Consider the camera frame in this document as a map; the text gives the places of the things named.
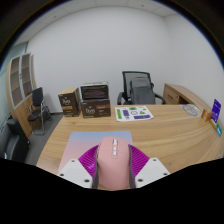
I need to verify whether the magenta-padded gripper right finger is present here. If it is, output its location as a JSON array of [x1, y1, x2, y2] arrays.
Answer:
[[127, 144, 171, 190]]

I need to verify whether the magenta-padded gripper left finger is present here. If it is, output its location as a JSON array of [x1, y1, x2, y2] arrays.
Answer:
[[57, 144, 101, 190]]

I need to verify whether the pink computer mouse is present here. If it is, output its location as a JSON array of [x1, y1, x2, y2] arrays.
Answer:
[[95, 136, 131, 191]]

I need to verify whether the pink and blue mouse pad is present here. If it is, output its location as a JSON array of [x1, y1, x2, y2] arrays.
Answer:
[[57, 130, 134, 173]]

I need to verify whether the white printed paper sheet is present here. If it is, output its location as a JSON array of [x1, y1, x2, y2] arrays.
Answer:
[[114, 105, 155, 122]]

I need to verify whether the wide brown printed box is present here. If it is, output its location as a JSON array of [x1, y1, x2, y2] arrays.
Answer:
[[79, 98, 112, 118]]

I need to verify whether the black leather sofa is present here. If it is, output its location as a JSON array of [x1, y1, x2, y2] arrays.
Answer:
[[0, 118, 31, 164]]

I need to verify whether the small brown cardboard box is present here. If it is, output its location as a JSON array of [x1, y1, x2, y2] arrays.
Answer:
[[57, 87, 82, 118]]

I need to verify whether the round white patterned disc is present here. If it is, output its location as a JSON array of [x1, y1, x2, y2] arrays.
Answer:
[[181, 103, 203, 117]]

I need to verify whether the small wooden block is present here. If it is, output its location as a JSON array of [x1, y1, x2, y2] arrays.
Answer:
[[200, 109, 213, 123]]

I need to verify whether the green tissue packet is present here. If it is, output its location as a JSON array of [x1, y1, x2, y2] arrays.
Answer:
[[215, 123, 224, 137]]

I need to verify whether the black mesh office chair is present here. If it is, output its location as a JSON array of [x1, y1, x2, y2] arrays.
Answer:
[[116, 70, 167, 106]]

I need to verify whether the dark brown open box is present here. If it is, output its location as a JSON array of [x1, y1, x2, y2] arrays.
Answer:
[[79, 81, 111, 102]]

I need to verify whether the black metal-legged visitor chair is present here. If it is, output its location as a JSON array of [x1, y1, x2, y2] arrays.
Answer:
[[27, 86, 53, 136]]

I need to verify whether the wooden side desk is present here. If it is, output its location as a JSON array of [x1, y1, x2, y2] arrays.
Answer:
[[162, 82, 211, 111]]

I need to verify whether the purple standing sign card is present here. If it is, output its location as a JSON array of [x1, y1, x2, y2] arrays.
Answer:
[[210, 98, 222, 125]]

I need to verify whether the wooden glass-door shelf cabinet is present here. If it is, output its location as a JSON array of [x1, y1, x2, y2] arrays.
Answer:
[[5, 52, 38, 138]]

